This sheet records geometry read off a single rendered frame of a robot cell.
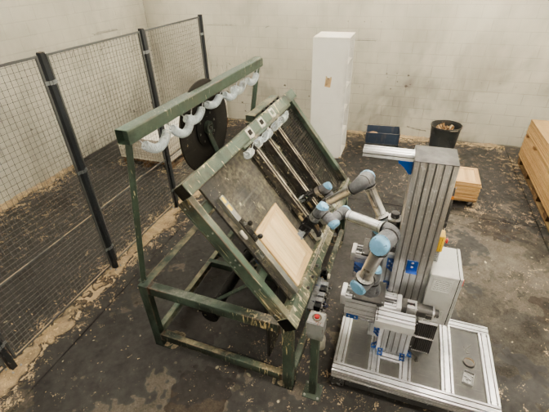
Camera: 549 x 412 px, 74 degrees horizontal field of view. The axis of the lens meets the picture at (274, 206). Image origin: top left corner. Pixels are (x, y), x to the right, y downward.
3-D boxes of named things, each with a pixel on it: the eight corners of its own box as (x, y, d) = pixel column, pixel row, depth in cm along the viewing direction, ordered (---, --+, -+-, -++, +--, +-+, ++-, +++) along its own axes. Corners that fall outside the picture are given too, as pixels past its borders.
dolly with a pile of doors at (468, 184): (475, 209, 529) (483, 185, 507) (435, 203, 544) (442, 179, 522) (470, 188, 577) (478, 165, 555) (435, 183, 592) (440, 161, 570)
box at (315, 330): (322, 342, 262) (323, 326, 252) (305, 338, 265) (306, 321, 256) (325, 329, 271) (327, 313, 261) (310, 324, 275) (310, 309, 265)
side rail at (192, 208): (276, 320, 267) (287, 318, 261) (177, 205, 240) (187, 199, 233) (278, 315, 272) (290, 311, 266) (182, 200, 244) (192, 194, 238)
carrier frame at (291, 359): (292, 391, 310) (292, 327, 264) (155, 343, 352) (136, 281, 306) (344, 238, 481) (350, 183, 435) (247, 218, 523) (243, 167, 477)
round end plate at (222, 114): (193, 189, 310) (177, 94, 266) (187, 187, 311) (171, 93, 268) (234, 150, 372) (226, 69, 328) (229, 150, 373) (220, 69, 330)
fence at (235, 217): (292, 294, 283) (296, 293, 281) (216, 199, 259) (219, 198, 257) (295, 290, 287) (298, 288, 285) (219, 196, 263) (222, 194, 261)
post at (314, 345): (314, 395, 306) (319, 338, 265) (308, 392, 308) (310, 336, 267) (316, 388, 311) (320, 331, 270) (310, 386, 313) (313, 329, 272)
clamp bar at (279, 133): (328, 212, 376) (348, 203, 362) (259, 116, 346) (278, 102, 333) (331, 207, 384) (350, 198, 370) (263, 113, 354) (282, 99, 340)
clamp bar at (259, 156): (315, 242, 336) (336, 233, 322) (236, 136, 306) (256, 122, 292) (318, 235, 343) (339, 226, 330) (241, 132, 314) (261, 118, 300)
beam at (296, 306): (285, 333, 270) (296, 329, 264) (275, 321, 267) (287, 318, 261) (345, 188, 442) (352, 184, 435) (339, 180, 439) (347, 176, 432)
